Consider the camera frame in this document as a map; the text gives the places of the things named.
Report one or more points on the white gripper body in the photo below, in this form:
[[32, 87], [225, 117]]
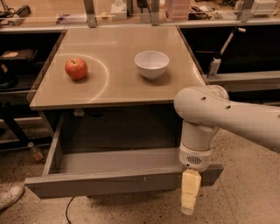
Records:
[[194, 158]]

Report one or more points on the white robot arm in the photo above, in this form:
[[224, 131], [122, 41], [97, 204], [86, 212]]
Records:
[[206, 109]]

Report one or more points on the white bowl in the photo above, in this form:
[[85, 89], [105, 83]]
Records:
[[151, 64]]

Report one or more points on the red apple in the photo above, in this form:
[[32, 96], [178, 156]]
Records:
[[76, 68]]

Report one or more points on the pink stacked trays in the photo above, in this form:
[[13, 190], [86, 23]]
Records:
[[177, 10]]

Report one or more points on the black coiled spring tool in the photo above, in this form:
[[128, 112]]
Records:
[[24, 11]]

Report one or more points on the grey drawer cabinet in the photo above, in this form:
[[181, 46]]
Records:
[[113, 82]]

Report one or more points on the white box on bench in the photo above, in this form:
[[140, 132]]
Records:
[[263, 7]]

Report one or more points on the black box on shelf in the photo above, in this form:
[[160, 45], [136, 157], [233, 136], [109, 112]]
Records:
[[25, 54]]

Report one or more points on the small bottle on floor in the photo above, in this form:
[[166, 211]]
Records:
[[36, 152]]

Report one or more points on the white tissue box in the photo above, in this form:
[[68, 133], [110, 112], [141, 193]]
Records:
[[118, 10]]

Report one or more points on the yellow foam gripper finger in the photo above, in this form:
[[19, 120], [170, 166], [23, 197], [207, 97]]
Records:
[[190, 186]]

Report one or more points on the white handheld tool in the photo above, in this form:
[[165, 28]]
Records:
[[216, 60]]

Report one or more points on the white shoe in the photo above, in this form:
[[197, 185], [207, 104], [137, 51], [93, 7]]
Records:
[[11, 196]]

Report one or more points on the grey top drawer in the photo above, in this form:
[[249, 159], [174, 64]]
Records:
[[111, 153]]

